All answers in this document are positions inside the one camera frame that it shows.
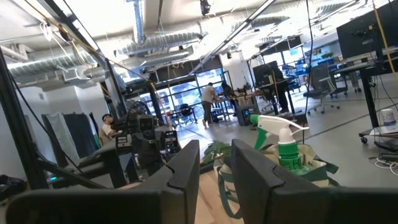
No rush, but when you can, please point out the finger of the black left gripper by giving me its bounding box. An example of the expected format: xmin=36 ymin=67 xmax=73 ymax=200
xmin=134 ymin=146 xmax=150 ymax=174
xmin=149 ymin=144 xmax=164 ymax=169

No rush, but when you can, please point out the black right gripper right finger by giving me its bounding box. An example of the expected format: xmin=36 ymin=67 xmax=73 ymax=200
xmin=231 ymin=138 xmax=323 ymax=224

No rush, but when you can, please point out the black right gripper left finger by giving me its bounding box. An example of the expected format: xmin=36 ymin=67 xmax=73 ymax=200
xmin=136 ymin=139 xmax=201 ymax=224

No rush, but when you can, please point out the beige green canvas gardening bag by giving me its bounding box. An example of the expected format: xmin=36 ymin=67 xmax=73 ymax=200
xmin=213 ymin=142 xmax=340 ymax=220

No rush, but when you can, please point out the person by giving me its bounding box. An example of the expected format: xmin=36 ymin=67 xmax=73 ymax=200
xmin=220 ymin=81 xmax=236 ymax=98
xmin=200 ymin=82 xmax=220 ymax=128
xmin=98 ymin=113 xmax=124 ymax=146

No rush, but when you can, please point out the green leafy plant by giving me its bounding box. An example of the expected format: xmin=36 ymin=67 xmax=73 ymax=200
xmin=201 ymin=141 xmax=233 ymax=166

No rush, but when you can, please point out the grey fabric backdrop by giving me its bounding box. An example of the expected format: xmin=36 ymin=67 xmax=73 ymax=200
xmin=42 ymin=111 xmax=101 ymax=163

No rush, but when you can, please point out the black equipment case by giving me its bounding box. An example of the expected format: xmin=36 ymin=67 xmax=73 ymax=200
xmin=236 ymin=105 xmax=259 ymax=126

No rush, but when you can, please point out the black monitor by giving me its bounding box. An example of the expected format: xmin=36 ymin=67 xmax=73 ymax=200
xmin=252 ymin=60 xmax=279 ymax=88

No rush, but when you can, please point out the grey office chair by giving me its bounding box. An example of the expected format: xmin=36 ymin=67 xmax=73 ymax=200
xmin=303 ymin=63 xmax=341 ymax=115

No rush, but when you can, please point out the black standing desk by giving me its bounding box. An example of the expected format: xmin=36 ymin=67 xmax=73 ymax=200
xmin=335 ymin=46 xmax=398 ymax=130

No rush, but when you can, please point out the small white tub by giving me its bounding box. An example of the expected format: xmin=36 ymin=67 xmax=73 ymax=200
xmin=381 ymin=108 xmax=397 ymax=127

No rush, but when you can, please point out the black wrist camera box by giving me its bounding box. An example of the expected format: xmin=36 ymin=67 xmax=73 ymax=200
xmin=136 ymin=114 xmax=155 ymax=133

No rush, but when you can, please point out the silver air duct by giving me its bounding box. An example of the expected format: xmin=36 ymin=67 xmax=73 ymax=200
xmin=114 ymin=30 xmax=203 ymax=57

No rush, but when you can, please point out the white coiled cable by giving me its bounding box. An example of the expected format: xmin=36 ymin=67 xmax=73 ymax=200
xmin=374 ymin=157 xmax=398 ymax=177

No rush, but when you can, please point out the long black cable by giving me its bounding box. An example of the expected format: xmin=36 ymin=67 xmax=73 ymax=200
xmin=302 ymin=0 xmax=314 ymax=144

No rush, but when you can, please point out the yellow power cable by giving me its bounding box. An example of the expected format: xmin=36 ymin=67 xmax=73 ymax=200
xmin=371 ymin=0 xmax=396 ymax=75

